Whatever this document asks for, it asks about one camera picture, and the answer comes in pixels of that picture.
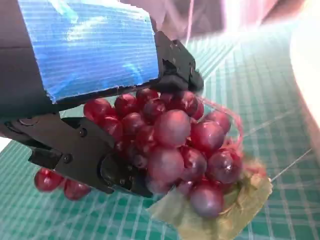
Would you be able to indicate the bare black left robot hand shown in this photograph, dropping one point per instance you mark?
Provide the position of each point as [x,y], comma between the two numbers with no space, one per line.
[95,50]

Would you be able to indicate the red toy grape bunch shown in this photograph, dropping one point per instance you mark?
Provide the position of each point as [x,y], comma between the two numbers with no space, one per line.
[172,127]

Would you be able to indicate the white square plate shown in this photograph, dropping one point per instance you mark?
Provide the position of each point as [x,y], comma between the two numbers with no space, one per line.
[310,75]

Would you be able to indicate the green cutting mat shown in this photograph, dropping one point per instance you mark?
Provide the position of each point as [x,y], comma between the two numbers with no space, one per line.
[262,100]

